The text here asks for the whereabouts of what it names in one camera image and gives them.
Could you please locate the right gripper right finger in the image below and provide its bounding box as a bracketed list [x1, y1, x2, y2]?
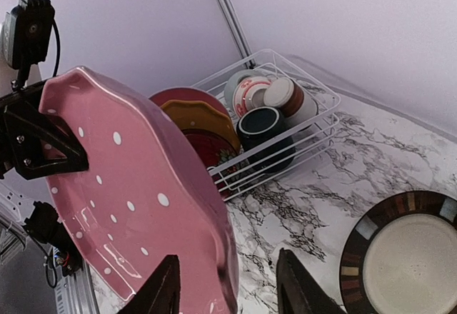
[276, 248, 345, 314]

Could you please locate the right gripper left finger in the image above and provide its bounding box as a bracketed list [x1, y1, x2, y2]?
[118, 255, 180, 314]

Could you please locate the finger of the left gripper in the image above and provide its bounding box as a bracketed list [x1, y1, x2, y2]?
[3, 106, 89, 180]

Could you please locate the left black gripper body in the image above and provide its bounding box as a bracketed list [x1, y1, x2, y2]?
[1, 81, 46, 178]

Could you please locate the mauve polka dot plate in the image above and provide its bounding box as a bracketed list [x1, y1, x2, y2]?
[39, 67, 238, 313]

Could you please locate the black rimmed cream plate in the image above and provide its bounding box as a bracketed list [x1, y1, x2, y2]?
[339, 191, 456, 313]

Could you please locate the yellow polka dot plate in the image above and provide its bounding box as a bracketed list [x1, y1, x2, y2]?
[161, 100, 241, 153]

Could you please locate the dark red floral plate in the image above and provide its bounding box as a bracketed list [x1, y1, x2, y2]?
[183, 128, 239, 201]

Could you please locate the pink bear plate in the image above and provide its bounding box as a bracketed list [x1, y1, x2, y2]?
[149, 87, 229, 117]

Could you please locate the dark green mug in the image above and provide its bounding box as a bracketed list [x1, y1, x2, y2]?
[236, 106, 296, 173]

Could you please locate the cream brown cup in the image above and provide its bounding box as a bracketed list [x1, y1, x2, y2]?
[263, 77, 318, 123]

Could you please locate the white red patterned bowl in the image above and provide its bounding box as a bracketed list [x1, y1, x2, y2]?
[224, 70, 272, 118]

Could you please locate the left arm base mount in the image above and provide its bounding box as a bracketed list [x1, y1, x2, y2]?
[22, 201, 83, 289]

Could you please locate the aluminium front rail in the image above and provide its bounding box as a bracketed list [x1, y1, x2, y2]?
[1, 184, 99, 313]

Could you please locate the white wire dish rack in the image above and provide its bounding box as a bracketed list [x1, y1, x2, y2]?
[193, 49, 341, 201]

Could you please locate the left aluminium frame post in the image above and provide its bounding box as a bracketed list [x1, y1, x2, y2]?
[216, 0, 252, 59]

